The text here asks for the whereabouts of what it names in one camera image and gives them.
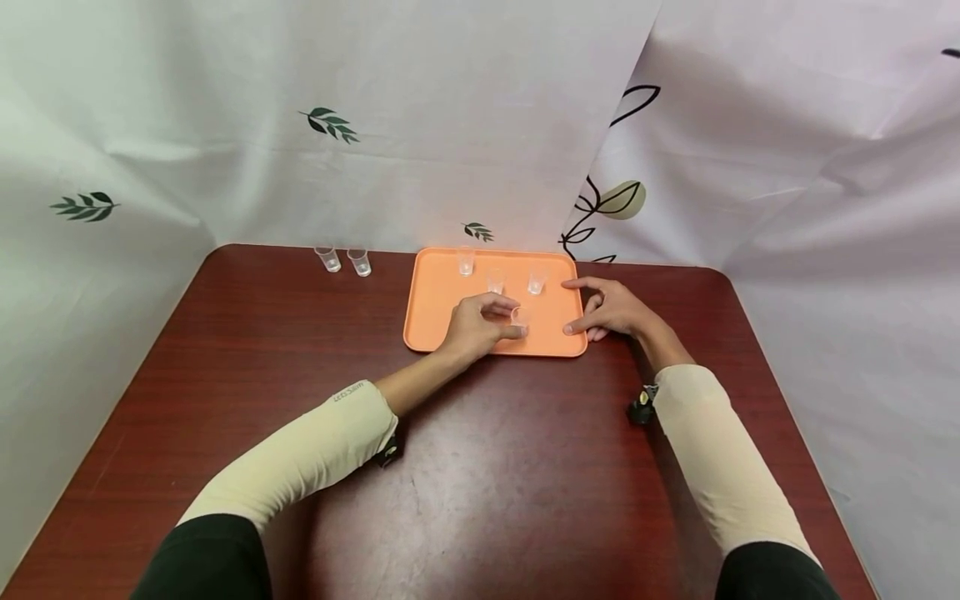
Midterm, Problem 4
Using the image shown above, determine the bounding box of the person's right hand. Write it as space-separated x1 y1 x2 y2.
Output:
561 277 663 343

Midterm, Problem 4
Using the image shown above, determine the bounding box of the person's left hand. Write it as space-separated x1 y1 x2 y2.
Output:
437 292 530 366

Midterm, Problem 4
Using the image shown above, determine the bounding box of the person's right forearm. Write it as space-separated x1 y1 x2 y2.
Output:
634 323 843 600

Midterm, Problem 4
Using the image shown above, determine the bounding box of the person's left forearm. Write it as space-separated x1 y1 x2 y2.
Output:
131 347 453 600

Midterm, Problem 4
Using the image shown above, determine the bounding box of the orange plastic tray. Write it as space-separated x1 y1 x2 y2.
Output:
402 247 590 359

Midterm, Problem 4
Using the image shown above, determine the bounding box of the black wrist band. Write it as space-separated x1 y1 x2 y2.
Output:
372 433 406 469
627 383 660 427

